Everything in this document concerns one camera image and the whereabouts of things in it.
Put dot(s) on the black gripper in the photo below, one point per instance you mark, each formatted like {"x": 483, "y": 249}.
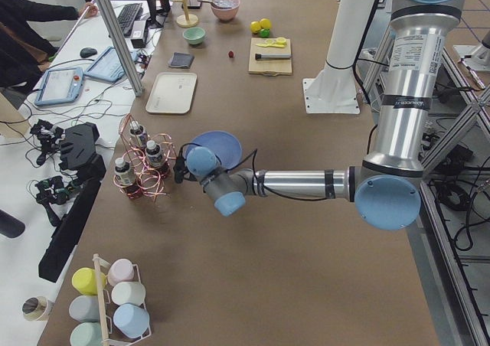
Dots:
{"x": 178, "y": 172}

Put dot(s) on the blue plate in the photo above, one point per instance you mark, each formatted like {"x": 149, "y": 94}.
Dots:
{"x": 223, "y": 144}

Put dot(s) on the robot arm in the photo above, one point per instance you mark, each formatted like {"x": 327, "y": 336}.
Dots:
{"x": 384, "y": 188}

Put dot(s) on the tea bottle white cap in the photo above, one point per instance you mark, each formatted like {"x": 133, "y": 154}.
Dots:
{"x": 139, "y": 136}

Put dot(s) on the cream rabbit tray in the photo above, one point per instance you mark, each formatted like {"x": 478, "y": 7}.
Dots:
{"x": 172, "y": 93}

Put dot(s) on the grey folded cloth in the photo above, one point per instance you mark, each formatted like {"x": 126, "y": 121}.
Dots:
{"x": 181, "y": 60}

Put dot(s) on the pink cup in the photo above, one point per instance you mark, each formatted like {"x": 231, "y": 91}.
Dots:
{"x": 121, "y": 270}

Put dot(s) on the cup holder rack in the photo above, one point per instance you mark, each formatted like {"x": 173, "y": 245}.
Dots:
{"x": 111, "y": 335}

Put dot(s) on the blue teach pendant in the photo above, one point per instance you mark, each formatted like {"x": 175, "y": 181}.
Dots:
{"x": 107, "y": 67}
{"x": 60, "y": 86}

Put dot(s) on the mint green bowl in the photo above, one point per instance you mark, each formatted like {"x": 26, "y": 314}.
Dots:
{"x": 194, "y": 36}

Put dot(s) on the steel muddler black tip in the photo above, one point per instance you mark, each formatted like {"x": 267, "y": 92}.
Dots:
{"x": 272, "y": 56}

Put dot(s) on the white cup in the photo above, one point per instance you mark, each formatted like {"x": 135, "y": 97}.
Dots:
{"x": 128, "y": 292}

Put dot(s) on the wooden cutting board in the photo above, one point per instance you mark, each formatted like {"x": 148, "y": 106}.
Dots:
{"x": 269, "y": 67}

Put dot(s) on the wooden cup stand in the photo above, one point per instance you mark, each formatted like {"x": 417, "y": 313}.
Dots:
{"x": 187, "y": 20}

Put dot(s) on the yellow cup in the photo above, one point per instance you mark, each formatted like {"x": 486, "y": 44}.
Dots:
{"x": 84, "y": 281}

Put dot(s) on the computer mouse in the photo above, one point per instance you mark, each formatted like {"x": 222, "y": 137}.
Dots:
{"x": 87, "y": 52}

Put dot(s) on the yellow plastic knife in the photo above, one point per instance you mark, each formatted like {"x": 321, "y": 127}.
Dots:
{"x": 264, "y": 44}

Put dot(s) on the green lime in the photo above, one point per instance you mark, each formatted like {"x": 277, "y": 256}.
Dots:
{"x": 264, "y": 33}

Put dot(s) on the blue cup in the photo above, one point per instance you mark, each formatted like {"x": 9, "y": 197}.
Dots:
{"x": 131, "y": 320}

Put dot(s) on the black keyboard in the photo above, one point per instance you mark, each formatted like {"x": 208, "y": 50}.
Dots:
{"x": 126, "y": 18}

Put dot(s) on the whole yellow lemon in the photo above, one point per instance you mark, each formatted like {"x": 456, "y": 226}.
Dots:
{"x": 265, "y": 23}
{"x": 255, "y": 27}

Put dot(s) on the lemon half upper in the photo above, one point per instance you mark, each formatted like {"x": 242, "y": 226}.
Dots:
{"x": 281, "y": 40}

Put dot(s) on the pink bowl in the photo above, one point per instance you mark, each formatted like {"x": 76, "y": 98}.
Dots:
{"x": 225, "y": 10}

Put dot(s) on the grey cup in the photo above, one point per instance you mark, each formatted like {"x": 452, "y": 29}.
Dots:
{"x": 85, "y": 308}

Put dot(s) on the steel ice scoop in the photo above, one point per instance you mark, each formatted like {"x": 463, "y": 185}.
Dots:
{"x": 219, "y": 3}

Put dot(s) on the mint cup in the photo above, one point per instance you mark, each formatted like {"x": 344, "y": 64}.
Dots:
{"x": 86, "y": 334}

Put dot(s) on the tape roll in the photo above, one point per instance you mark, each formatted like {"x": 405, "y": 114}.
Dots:
{"x": 37, "y": 308}

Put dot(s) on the copper wire bottle rack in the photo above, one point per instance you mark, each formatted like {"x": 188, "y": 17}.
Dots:
{"x": 151, "y": 183}

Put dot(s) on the aluminium frame post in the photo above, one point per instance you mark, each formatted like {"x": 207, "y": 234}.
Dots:
{"x": 119, "y": 43}

